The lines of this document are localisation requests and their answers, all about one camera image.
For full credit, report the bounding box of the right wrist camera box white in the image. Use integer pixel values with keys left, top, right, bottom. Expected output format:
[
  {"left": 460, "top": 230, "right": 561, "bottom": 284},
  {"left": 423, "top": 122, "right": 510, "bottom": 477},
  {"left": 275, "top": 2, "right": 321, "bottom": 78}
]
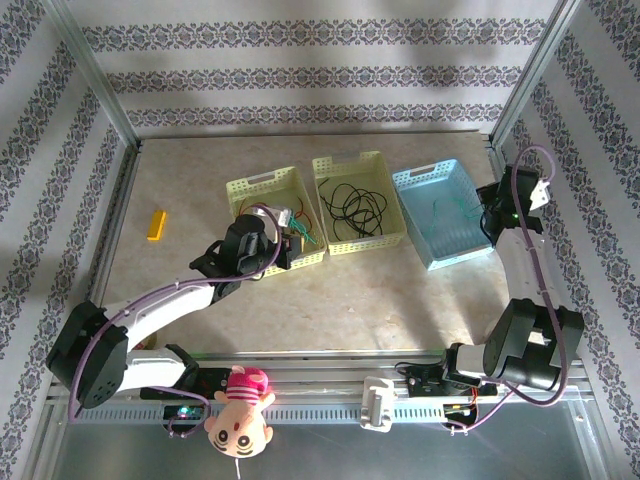
[{"left": 528, "top": 178, "right": 552, "bottom": 213}]

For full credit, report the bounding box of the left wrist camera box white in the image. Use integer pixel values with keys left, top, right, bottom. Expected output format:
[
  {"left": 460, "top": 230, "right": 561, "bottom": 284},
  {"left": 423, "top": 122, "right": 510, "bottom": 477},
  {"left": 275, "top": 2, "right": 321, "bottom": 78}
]
[{"left": 248, "top": 203, "right": 292, "bottom": 229}]

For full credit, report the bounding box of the yellow rectangular block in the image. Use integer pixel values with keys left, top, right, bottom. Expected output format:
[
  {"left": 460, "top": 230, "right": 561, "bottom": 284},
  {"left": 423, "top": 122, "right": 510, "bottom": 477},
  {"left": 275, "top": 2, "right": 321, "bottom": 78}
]
[{"left": 146, "top": 210, "right": 168, "bottom": 243}]

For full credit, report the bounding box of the aluminium frame rail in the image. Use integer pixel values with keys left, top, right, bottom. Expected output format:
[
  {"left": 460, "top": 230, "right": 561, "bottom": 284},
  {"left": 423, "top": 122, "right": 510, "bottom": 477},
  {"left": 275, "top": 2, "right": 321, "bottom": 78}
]
[{"left": 48, "top": 351, "right": 589, "bottom": 402}]

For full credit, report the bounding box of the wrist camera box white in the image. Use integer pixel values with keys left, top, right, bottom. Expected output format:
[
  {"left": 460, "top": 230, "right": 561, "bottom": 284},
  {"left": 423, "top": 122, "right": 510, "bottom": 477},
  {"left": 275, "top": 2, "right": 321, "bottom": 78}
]
[
  {"left": 528, "top": 178, "right": 552, "bottom": 213},
  {"left": 248, "top": 203, "right": 292, "bottom": 229}
]

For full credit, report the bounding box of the thin black cable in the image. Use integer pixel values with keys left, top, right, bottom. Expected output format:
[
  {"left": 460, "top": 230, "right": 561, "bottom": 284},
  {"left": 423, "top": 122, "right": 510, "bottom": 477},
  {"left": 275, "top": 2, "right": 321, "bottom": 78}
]
[{"left": 318, "top": 178, "right": 389, "bottom": 239}]

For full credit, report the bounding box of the white plastic mount bracket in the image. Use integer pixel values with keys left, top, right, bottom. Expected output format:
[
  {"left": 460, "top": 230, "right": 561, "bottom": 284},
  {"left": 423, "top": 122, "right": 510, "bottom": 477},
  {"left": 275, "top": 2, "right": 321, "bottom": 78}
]
[{"left": 359, "top": 375, "right": 399, "bottom": 434}]

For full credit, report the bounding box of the aluminium frame post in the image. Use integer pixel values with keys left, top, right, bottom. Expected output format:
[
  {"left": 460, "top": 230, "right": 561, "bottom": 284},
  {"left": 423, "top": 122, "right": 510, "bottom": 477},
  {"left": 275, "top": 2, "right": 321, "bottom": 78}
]
[
  {"left": 488, "top": 0, "right": 585, "bottom": 147},
  {"left": 42, "top": 0, "right": 142, "bottom": 147}
]

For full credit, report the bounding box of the black base plate right arm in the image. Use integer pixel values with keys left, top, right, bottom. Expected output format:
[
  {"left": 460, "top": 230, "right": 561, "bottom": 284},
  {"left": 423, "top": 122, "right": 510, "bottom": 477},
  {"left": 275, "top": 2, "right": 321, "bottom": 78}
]
[{"left": 393, "top": 363, "right": 499, "bottom": 400}]

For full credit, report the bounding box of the thin green cable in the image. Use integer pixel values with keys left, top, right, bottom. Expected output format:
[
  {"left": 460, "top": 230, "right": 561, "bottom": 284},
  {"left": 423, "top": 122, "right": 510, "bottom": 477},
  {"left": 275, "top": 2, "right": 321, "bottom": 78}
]
[{"left": 431, "top": 196, "right": 485, "bottom": 237}]

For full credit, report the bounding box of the thin teal cable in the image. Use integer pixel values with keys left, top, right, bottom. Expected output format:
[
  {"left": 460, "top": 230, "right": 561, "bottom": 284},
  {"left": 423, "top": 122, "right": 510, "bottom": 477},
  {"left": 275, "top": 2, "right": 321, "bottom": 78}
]
[{"left": 288, "top": 218, "right": 318, "bottom": 247}]

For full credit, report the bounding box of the plush doll with pink hat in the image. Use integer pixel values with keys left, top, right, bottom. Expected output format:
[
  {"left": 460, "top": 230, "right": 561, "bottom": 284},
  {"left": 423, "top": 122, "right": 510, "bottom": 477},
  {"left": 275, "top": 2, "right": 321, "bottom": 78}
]
[{"left": 203, "top": 364, "right": 277, "bottom": 479}]

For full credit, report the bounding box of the light blue plastic basket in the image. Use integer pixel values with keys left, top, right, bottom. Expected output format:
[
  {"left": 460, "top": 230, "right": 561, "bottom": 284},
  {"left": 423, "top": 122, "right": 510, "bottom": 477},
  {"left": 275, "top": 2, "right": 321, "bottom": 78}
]
[{"left": 391, "top": 158, "right": 497, "bottom": 272}]

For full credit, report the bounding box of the pale yellow plastic basket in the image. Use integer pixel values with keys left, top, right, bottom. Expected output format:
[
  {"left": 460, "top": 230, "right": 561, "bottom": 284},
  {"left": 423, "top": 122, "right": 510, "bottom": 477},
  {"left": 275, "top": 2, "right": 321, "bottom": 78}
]
[
  {"left": 311, "top": 151, "right": 408, "bottom": 257},
  {"left": 225, "top": 166, "right": 328, "bottom": 278}
]

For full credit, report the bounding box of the slotted grey cable duct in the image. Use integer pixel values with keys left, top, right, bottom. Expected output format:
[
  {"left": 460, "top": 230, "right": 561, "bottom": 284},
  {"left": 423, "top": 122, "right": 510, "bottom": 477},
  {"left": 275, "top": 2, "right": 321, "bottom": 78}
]
[{"left": 63, "top": 402, "right": 581, "bottom": 427}]

